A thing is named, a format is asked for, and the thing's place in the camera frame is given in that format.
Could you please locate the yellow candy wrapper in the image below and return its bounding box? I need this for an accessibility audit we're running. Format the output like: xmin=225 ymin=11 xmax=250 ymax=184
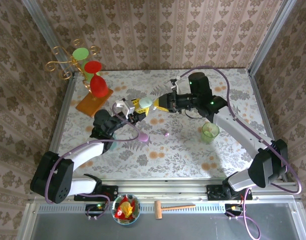
xmin=119 ymin=202 xmax=134 ymax=217

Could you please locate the green plastic wine glass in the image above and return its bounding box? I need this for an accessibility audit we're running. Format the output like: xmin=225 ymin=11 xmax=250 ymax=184
xmin=72 ymin=47 xmax=102 ymax=82

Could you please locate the green plastic cup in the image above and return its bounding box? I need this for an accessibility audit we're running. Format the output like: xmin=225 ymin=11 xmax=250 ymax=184
xmin=201 ymin=121 xmax=220 ymax=144

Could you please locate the aluminium extrusion frame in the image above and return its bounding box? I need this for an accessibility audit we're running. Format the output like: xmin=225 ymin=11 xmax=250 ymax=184
xmin=16 ymin=0 xmax=305 ymax=240

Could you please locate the grey slotted cable duct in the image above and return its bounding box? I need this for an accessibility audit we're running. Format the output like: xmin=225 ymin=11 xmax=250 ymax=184
xmin=37 ymin=202 xmax=227 ymax=214

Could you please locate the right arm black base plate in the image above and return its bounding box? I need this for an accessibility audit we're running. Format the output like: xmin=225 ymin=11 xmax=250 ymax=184
xmin=206 ymin=184 xmax=254 ymax=201

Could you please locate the black cable adapter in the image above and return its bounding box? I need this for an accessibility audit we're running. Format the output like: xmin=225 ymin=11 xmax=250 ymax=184
xmin=224 ymin=203 xmax=244 ymax=216
xmin=85 ymin=203 xmax=106 ymax=218

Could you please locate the mint green earbud case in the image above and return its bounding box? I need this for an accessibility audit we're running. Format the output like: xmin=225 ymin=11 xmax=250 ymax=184
xmin=139 ymin=97 xmax=154 ymax=109

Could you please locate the small wooden mallet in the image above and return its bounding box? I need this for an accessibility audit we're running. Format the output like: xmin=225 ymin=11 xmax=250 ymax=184
xmin=154 ymin=200 xmax=197 ymax=220

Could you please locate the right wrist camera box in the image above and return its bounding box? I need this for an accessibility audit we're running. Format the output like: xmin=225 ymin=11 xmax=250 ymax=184
xmin=169 ymin=78 xmax=187 ymax=95

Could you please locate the clear glass bowl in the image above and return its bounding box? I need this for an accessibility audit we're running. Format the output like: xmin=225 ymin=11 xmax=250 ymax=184
xmin=111 ymin=193 xmax=141 ymax=226

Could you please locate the left black cable adapter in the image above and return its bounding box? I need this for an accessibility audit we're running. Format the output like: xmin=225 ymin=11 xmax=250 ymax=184
xmin=85 ymin=203 xmax=106 ymax=218

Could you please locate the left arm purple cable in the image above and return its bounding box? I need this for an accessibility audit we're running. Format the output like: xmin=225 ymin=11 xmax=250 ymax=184
xmin=44 ymin=102 xmax=142 ymax=221

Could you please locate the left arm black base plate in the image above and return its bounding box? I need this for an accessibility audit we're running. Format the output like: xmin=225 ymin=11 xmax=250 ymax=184
xmin=73 ymin=185 xmax=119 ymax=202

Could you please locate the gold wire rack wooden base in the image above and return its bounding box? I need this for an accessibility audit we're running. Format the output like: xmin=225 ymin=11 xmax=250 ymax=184
xmin=44 ymin=38 xmax=115 ymax=119

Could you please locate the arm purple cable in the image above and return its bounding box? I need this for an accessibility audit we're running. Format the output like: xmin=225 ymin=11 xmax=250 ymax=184
xmin=176 ymin=65 xmax=303 ymax=240
xmin=44 ymin=102 xmax=142 ymax=221

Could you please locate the red candy wrapper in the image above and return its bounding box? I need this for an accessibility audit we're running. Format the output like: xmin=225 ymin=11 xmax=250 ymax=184
xmin=114 ymin=195 xmax=139 ymax=220

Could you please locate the right black cable adapter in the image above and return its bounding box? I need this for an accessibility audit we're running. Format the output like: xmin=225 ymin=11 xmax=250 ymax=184
xmin=224 ymin=203 xmax=244 ymax=216

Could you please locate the red plastic wine glass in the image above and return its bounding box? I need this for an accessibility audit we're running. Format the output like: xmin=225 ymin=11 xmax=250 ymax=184
xmin=83 ymin=60 xmax=109 ymax=99

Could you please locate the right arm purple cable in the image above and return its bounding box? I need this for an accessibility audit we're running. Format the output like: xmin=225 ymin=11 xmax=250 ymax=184
xmin=176 ymin=65 xmax=303 ymax=240

